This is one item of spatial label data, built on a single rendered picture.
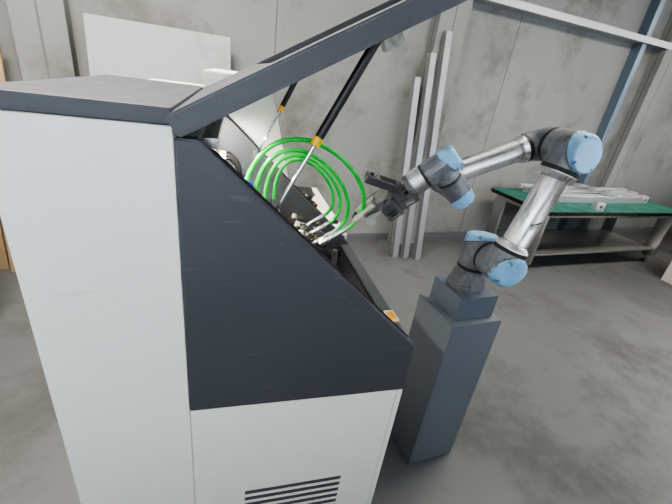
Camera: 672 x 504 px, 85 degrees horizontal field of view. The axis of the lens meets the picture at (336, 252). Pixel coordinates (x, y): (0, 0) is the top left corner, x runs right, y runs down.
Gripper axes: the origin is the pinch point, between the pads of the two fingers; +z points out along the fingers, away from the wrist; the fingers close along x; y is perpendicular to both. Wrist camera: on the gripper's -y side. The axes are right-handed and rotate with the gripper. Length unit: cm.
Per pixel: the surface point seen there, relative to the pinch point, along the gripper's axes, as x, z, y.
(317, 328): -40.9, 11.7, -1.3
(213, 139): -29, 0, -47
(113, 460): -60, 69, -12
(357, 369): -41.3, 14.0, 17.7
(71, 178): -43, 17, -58
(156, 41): 190, 90, -101
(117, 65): 176, 117, -107
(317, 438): -49, 37, 29
